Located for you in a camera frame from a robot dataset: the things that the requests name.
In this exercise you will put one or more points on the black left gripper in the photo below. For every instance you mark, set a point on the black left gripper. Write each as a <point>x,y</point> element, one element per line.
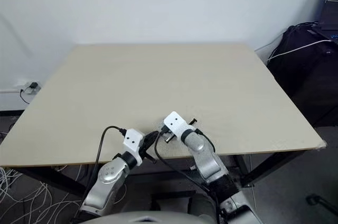
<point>147,144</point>

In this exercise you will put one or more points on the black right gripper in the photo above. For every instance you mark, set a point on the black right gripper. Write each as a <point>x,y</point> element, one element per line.
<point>169,139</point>

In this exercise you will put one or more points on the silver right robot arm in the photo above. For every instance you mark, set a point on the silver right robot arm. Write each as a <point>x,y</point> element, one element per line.
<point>206,163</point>

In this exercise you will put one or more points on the grey rounded robot shell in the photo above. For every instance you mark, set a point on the grey rounded robot shell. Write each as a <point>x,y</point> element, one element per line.
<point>148,217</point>

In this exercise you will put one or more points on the black plug adapter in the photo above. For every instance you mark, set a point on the black plug adapter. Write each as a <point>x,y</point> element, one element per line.
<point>33,85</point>

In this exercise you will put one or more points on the black fabric bag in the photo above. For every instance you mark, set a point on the black fabric bag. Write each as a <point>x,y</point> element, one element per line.
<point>303,81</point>

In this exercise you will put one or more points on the black laptop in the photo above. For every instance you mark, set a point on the black laptop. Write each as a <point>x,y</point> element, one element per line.
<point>330,4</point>

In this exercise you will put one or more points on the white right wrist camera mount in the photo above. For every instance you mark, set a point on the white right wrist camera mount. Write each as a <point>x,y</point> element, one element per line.
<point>175,125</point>

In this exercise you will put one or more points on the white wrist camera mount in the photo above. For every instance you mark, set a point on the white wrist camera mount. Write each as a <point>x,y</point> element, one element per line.
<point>175,125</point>
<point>133,139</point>

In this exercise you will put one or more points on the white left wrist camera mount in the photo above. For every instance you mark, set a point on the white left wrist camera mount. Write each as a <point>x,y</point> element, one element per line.
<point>133,139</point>

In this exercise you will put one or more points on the black metal table frame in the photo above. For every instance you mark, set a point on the black metal table frame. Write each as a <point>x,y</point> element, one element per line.
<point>39,175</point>

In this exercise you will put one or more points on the white wall power strip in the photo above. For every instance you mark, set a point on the white wall power strip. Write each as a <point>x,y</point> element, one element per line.
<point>26,89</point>

